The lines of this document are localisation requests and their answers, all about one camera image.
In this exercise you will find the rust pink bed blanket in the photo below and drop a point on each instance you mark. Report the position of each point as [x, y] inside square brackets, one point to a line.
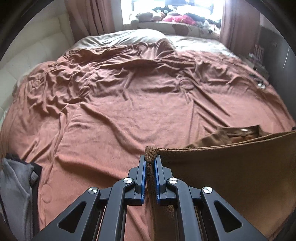
[86, 117]

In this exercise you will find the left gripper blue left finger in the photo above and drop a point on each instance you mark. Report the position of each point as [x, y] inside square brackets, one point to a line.
[99, 214]

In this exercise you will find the brown printed t-shirt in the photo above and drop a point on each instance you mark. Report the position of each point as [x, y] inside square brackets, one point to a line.
[254, 171]

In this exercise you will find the grey folded garment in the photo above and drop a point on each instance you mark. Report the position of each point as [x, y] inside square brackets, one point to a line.
[19, 196]

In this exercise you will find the pink curtain left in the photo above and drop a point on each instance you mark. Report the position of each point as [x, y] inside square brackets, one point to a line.
[89, 18]

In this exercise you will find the striped bag on cabinet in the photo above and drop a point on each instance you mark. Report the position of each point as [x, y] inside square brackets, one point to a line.
[258, 53]

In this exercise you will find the white bedside cabinet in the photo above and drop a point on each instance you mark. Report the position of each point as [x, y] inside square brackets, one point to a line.
[252, 61]

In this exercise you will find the pile of plush toys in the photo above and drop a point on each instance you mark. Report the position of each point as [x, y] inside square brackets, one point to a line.
[166, 14]

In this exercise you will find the cream padded headboard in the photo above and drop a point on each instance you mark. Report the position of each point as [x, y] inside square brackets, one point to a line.
[38, 42]

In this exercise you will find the grey white duvet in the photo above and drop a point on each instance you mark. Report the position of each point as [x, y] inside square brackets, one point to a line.
[149, 36]

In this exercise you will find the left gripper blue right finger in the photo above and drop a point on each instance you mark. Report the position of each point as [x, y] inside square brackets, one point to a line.
[200, 214]

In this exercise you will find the pink curtain right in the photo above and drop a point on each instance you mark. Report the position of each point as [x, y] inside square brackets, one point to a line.
[239, 27]

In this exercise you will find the pink curtain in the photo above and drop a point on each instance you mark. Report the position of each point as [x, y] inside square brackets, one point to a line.
[239, 27]
[89, 18]

